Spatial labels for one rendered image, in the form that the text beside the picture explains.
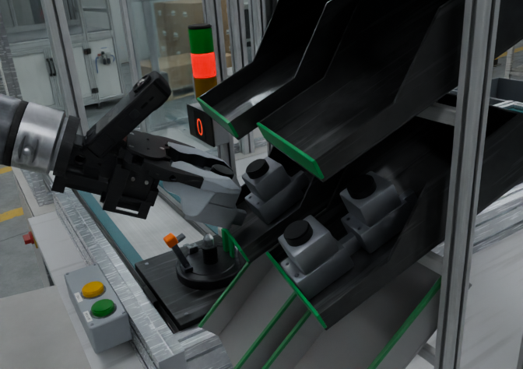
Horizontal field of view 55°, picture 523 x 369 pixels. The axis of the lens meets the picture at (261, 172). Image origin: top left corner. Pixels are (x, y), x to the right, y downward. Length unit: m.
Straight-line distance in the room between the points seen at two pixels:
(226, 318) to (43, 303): 0.55
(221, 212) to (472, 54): 0.35
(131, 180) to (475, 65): 0.38
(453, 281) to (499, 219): 0.80
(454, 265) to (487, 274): 0.71
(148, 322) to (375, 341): 0.45
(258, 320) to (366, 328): 0.18
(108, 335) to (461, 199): 0.69
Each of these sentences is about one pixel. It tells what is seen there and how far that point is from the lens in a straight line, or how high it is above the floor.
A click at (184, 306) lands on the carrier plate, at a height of 0.97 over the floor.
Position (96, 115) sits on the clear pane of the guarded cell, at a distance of 2.24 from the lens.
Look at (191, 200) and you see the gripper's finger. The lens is 0.61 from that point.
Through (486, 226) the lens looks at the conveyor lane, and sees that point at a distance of 1.30.
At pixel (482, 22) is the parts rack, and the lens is 0.45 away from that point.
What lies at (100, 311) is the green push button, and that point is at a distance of 0.98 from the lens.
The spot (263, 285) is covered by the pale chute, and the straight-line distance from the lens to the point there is 0.80.
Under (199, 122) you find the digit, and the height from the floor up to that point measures 1.21.
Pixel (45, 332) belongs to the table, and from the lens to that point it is 1.17.
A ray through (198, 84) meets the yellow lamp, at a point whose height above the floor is 1.30.
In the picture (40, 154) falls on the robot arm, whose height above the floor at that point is 1.35.
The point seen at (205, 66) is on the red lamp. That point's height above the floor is 1.33.
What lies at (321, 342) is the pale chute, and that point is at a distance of 0.70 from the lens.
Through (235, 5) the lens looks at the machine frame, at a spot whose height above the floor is 1.40.
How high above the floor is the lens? 1.53
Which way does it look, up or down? 23 degrees down
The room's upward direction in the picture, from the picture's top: 4 degrees counter-clockwise
